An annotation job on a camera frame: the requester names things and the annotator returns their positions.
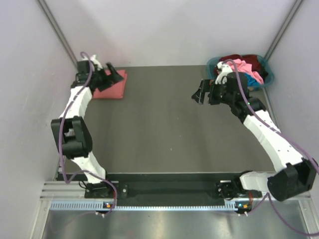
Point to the left aluminium corner post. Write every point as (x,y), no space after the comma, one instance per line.
(44,7)

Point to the aluminium corner post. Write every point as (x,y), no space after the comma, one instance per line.
(297,4)
(44,7)

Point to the right aluminium corner post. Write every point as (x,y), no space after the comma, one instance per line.
(297,4)

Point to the teal plastic laundry basket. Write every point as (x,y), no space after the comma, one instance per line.
(212,72)

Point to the blue t shirt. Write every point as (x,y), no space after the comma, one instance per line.
(251,81)

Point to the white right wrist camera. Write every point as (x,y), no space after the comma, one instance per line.
(224,69)

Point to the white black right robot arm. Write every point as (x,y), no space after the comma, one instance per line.
(294,174)

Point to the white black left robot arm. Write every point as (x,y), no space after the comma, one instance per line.
(71,135)

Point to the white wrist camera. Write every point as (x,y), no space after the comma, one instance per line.
(96,65)
(224,69)

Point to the light pink t shirt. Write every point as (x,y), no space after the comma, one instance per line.
(244,67)

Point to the dark red t shirt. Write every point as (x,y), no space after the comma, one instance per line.
(251,59)

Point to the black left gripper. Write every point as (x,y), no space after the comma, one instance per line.
(109,79)

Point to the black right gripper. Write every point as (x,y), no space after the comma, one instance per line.
(206,87)

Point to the coral red t shirt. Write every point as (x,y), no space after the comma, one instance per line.
(114,92)

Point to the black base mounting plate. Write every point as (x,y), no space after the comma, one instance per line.
(170,189)

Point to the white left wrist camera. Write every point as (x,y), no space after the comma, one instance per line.
(96,65)

